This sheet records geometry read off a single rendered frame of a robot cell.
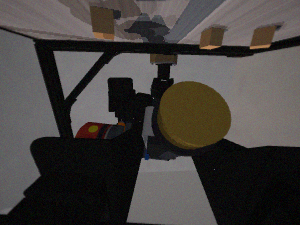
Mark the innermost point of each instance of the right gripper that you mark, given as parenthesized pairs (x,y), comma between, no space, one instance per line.
(119,94)

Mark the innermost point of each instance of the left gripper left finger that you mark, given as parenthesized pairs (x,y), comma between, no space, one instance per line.
(118,161)

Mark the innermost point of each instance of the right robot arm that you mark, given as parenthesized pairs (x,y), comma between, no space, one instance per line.
(142,100)

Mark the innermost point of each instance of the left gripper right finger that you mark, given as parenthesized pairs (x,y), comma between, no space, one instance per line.
(235,177)

